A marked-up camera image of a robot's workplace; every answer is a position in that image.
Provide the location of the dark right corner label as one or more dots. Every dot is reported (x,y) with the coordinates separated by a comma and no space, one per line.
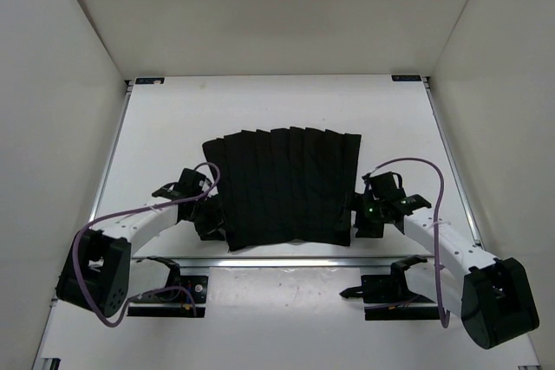
(406,78)

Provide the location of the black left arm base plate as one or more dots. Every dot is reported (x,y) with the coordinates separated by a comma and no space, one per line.
(159,287)

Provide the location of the dark corner label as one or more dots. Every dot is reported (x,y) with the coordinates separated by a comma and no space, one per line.
(406,78)
(149,80)

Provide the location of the black pleated skirt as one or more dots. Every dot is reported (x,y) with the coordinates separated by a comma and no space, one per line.
(286,184)

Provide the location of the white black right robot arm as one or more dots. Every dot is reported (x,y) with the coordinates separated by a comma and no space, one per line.
(491,296)

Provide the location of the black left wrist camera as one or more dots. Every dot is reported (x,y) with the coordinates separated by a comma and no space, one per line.
(192,183)

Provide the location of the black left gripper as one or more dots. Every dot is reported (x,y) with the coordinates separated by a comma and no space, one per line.
(208,230)

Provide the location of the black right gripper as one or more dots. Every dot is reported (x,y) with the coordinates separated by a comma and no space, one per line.
(365,230)

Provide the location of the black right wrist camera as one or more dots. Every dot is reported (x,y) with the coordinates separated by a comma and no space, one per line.
(388,185)

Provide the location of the dark left corner label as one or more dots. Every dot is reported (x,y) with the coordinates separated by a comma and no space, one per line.
(149,80)

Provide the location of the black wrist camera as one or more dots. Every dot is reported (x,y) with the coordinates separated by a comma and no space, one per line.
(192,183)
(388,185)

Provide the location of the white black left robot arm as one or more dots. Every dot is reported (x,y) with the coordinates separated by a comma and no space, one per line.
(101,273)

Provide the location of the silver aluminium table rail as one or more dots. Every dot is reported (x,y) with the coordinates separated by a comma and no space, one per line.
(284,262)

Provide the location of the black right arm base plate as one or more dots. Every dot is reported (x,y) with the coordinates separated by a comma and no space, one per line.
(387,297)

